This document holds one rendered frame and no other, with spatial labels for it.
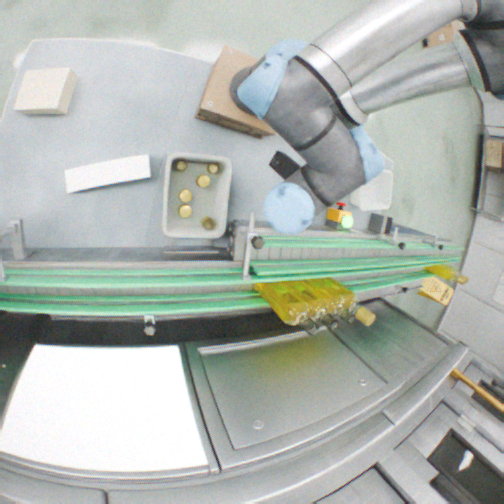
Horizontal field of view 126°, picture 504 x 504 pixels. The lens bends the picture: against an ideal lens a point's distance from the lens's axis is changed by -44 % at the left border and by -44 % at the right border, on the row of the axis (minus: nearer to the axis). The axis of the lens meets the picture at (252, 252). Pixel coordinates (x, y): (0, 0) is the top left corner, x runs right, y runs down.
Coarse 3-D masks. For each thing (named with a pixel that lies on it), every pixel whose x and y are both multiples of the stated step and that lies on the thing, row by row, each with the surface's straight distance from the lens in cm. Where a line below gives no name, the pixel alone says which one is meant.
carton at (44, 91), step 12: (36, 72) 81; (48, 72) 78; (60, 72) 76; (72, 72) 77; (24, 84) 81; (36, 84) 79; (48, 84) 76; (60, 84) 74; (72, 84) 78; (24, 96) 80; (36, 96) 77; (48, 96) 74; (60, 96) 73; (24, 108) 78; (36, 108) 75; (48, 108) 73; (60, 108) 74
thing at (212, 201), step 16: (176, 160) 66; (192, 160) 65; (208, 160) 63; (224, 160) 62; (176, 176) 67; (192, 176) 67; (208, 176) 68; (224, 176) 64; (176, 192) 67; (192, 192) 68; (208, 192) 68; (224, 192) 63; (176, 208) 68; (192, 208) 68; (208, 208) 69; (224, 208) 63; (176, 224) 69; (192, 224) 69; (224, 224) 64
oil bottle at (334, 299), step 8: (304, 280) 67; (312, 280) 67; (320, 280) 68; (312, 288) 64; (320, 288) 63; (328, 288) 64; (328, 296) 60; (336, 296) 61; (328, 304) 60; (336, 304) 60; (328, 312) 60
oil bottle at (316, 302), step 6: (288, 282) 64; (294, 282) 64; (300, 282) 65; (294, 288) 61; (300, 288) 61; (306, 288) 62; (300, 294) 59; (306, 294) 59; (312, 294) 59; (318, 294) 60; (306, 300) 57; (312, 300) 56; (318, 300) 57; (324, 300) 58; (312, 306) 56; (318, 306) 56; (324, 306) 57; (312, 312) 56; (318, 312) 56; (312, 318) 57
